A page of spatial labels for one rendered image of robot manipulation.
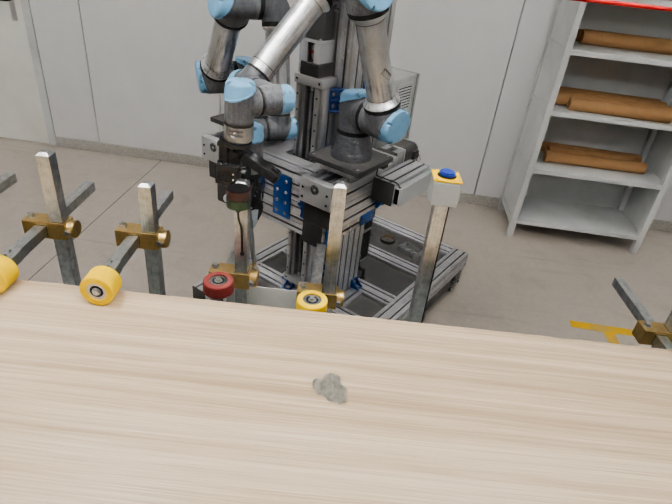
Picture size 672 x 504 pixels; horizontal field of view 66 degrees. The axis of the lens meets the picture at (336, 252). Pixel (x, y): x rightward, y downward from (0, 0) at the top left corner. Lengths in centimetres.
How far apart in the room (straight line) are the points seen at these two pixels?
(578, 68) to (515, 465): 322
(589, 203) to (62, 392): 386
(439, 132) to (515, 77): 62
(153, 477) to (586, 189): 379
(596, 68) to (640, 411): 299
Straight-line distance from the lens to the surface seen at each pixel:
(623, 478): 117
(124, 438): 106
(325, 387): 110
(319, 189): 173
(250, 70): 150
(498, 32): 384
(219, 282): 138
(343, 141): 179
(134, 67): 430
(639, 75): 413
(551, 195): 426
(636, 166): 402
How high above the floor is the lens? 171
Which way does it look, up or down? 32 degrees down
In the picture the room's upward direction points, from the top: 7 degrees clockwise
